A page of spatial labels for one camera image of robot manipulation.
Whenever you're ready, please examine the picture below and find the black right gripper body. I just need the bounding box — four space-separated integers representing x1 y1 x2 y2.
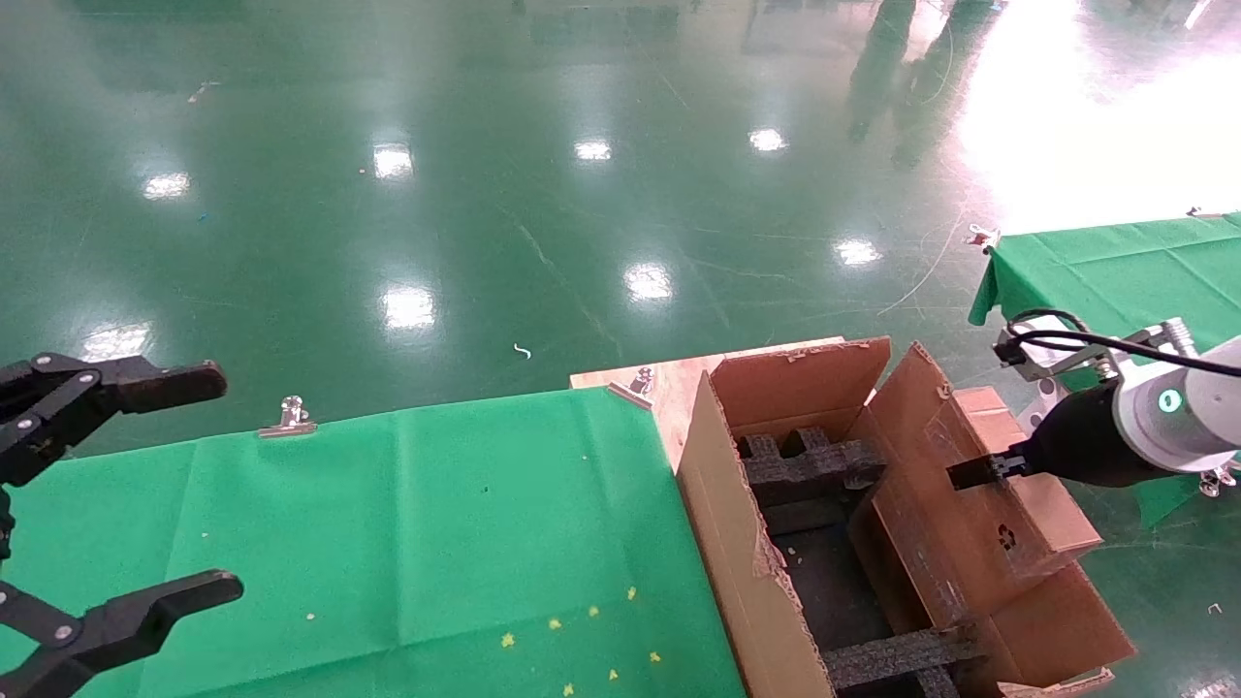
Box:
1021 382 1166 490

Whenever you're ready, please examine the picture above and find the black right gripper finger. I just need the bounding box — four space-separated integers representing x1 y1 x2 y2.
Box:
947 448 1032 492

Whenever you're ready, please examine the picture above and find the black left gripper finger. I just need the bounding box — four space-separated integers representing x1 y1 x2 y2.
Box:
0 355 230 487
0 570 245 698

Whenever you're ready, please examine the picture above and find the small brown cardboard box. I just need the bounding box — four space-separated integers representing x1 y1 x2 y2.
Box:
851 386 1105 632

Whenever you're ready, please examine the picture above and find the black foam carton base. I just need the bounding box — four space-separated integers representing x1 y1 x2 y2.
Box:
761 499 895 662

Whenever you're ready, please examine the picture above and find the large open cardboard carton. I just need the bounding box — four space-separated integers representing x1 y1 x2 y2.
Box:
650 336 1136 698

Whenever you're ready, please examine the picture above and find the white table leg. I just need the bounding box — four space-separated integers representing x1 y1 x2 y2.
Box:
1008 376 1060 433

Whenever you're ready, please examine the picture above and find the green tablecloth with crumbs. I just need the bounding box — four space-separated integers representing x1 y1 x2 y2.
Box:
970 213 1241 530

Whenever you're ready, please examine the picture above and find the cross-shaped black foam insert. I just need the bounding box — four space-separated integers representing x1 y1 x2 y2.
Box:
737 427 889 511

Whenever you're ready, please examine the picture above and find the straight black foam insert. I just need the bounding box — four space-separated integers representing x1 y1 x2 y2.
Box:
824 625 991 698

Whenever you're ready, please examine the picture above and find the large green tablecloth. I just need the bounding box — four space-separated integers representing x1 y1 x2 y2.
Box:
0 388 748 698

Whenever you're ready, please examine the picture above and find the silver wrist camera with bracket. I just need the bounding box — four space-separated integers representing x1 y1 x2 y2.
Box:
994 315 1194 385

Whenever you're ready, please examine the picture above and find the black camera cable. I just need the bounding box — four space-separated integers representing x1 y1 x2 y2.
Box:
1002 308 1241 380

